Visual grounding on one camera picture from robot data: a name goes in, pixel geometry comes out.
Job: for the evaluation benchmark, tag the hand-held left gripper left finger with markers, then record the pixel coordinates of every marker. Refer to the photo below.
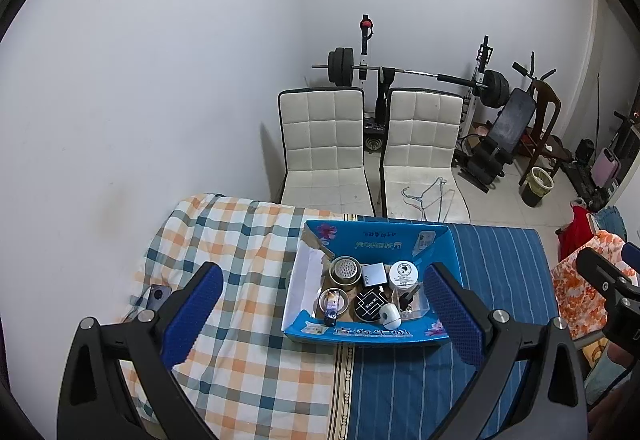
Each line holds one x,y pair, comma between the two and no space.
192,310

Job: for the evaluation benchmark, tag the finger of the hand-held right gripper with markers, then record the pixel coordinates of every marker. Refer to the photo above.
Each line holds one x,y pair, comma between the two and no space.
600,267

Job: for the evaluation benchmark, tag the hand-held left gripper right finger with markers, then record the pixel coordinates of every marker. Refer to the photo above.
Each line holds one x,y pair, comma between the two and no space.
455,315

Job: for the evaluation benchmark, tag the clear plastic box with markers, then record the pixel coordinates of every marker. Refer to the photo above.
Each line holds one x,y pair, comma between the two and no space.
422,305

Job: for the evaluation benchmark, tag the white computer mouse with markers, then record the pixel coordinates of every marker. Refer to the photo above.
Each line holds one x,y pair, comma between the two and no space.
390,315

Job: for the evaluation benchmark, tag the round white black-topped case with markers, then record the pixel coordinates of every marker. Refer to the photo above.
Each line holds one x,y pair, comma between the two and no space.
404,272

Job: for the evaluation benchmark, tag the black round compact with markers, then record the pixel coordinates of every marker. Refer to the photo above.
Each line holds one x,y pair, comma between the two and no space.
369,305

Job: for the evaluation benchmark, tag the silver charger adapter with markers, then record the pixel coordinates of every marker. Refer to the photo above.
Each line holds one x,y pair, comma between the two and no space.
374,274

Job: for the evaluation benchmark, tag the silver perforated disc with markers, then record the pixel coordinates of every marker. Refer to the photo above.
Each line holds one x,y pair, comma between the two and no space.
345,268

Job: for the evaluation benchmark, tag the blue cardboard box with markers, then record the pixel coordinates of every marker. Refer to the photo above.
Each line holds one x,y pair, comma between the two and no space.
350,240

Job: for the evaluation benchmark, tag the round clear-lidded tin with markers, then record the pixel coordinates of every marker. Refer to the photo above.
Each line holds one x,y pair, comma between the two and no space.
326,295

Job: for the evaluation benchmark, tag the smartphone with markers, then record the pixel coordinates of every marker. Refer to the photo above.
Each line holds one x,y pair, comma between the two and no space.
158,297

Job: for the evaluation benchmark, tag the orange floral cloth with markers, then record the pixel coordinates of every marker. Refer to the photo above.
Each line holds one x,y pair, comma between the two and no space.
567,290

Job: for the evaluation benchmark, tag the red cloth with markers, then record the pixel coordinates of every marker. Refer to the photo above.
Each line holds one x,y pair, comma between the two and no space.
577,232

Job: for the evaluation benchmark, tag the checked blanket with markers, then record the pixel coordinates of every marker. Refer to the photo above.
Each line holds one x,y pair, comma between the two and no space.
250,360

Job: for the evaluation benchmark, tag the blue striped bedsheet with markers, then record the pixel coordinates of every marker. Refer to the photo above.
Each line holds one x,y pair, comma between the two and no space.
400,395

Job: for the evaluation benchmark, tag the pink suitcase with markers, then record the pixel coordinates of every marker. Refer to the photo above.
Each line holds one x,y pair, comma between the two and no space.
606,167

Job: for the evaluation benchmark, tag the waste bin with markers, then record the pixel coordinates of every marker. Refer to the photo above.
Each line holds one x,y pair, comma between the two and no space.
536,187

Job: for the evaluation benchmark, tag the black cylinder speaker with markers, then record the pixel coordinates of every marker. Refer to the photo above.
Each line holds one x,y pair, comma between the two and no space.
585,152

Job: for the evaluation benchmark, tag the brown wooden chair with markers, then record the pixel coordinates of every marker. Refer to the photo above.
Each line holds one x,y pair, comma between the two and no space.
545,120

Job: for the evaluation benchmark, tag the black weight bench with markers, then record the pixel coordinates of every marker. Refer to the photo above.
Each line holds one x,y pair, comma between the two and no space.
515,120

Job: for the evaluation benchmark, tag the white quilted chair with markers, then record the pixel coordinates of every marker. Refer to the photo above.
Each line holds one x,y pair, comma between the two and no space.
322,135
425,135

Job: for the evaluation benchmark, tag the black weight plate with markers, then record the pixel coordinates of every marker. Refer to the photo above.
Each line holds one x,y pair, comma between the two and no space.
374,140

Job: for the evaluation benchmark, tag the barbell with black plates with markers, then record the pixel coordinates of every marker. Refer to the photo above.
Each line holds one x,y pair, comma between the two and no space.
342,65

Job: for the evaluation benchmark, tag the white barbell rack post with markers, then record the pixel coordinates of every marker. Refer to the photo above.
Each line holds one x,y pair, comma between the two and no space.
365,55
482,65

